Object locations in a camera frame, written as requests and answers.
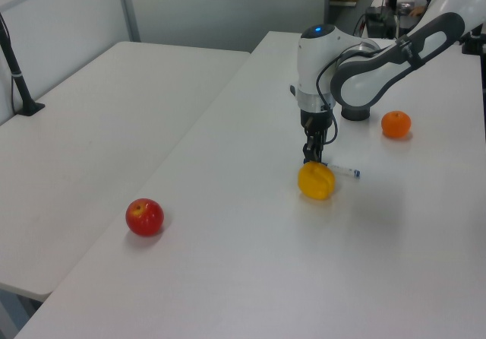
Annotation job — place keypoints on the black mesh pen cup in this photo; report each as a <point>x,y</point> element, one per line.
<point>355,114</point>

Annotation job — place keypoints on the black camera stand pole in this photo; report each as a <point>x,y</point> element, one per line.
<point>15,73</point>

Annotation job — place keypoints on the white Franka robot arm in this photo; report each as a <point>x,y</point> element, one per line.
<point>379,61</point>

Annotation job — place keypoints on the yellow bell pepper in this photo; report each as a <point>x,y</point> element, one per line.
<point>316,181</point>

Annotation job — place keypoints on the background person's hand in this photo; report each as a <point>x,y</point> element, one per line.
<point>417,11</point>

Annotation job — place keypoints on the white marker with blue cap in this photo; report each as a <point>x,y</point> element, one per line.
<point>343,171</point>

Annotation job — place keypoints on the orange mandarin fruit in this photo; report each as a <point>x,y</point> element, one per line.
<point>396,124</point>

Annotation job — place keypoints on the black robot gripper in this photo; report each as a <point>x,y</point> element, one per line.
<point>317,120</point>

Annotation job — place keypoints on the black clamp camera mount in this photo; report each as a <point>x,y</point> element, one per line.
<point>472,44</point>

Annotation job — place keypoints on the black electronics box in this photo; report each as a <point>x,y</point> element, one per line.
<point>379,21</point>

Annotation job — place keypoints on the grey partition frame post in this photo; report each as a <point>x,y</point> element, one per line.
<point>128,8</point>

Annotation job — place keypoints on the red apple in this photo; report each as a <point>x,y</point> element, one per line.
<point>144,217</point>

